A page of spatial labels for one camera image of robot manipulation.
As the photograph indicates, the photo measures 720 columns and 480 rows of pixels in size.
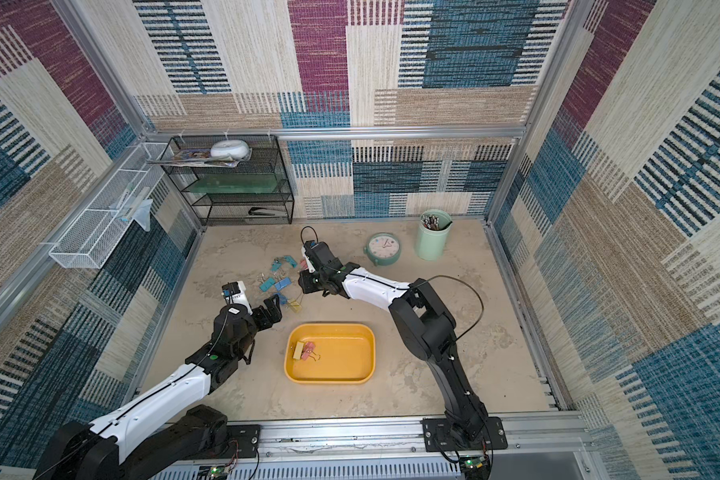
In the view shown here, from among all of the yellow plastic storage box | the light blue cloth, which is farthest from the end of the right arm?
the light blue cloth

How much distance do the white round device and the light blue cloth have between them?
226mm

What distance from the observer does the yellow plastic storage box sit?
2.77ft

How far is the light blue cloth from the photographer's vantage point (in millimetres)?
786

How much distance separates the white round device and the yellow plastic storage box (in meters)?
0.53

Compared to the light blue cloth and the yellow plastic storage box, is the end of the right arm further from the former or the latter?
the light blue cloth

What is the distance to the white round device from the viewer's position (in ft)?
2.92
